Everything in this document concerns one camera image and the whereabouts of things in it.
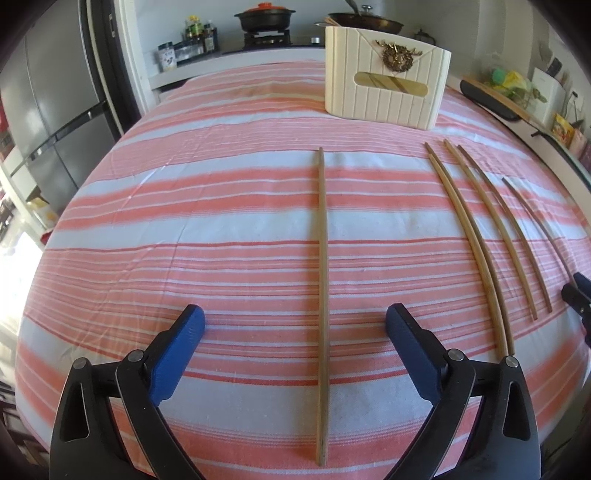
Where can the pink cup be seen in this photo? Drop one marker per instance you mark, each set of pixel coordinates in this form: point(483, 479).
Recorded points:
point(580, 142)

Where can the black casserole pot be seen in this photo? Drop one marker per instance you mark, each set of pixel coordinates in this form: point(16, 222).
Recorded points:
point(265, 21)

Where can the cream utensil holder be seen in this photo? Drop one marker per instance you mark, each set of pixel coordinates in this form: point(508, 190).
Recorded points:
point(369, 99)

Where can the bag of yellow green cloths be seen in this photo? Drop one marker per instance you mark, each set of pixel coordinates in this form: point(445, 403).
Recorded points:
point(510, 83)

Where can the glass wok lid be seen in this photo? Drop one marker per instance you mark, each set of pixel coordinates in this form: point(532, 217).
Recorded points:
point(362, 8)

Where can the dark sauce bottle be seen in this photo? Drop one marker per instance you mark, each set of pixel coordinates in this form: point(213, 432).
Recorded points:
point(210, 39)

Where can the white knife block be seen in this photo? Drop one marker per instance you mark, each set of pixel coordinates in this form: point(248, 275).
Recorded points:
point(549, 90)

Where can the wooden cutting board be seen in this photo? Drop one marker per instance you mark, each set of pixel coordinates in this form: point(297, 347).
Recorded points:
point(503, 99)

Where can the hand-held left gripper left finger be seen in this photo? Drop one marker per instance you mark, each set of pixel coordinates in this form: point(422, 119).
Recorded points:
point(178, 360)

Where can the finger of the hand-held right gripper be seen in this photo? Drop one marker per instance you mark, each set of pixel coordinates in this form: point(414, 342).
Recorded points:
point(584, 284)
point(581, 304)

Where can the pink white striped tablecloth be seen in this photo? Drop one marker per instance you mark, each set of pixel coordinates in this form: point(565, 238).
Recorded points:
point(207, 230)

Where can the grey refrigerator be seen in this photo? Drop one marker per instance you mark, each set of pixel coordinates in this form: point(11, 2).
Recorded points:
point(51, 101)

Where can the yellow packet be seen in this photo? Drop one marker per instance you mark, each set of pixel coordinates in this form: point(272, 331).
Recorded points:
point(563, 127)

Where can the dark wok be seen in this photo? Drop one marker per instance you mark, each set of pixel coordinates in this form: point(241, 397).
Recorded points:
point(374, 21)

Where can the white label spice jar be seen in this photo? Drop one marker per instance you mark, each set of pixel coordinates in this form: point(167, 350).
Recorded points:
point(167, 57)

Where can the black board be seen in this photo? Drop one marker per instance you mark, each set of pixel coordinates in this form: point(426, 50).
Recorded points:
point(480, 94)

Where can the white kitchen counter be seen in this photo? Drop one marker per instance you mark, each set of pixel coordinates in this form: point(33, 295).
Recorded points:
point(198, 69)

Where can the orange pot lid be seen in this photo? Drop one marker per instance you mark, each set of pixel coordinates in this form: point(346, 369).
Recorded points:
point(265, 7)

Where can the cardboard box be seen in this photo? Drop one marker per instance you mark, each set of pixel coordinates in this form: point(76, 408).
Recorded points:
point(41, 212)

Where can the yellow cap oil bottle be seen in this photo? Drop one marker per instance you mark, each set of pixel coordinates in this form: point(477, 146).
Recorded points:
point(193, 30)

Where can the black gas hob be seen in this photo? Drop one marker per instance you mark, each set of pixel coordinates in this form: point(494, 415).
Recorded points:
point(272, 40)

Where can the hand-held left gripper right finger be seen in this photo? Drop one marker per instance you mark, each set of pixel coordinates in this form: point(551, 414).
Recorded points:
point(415, 355)

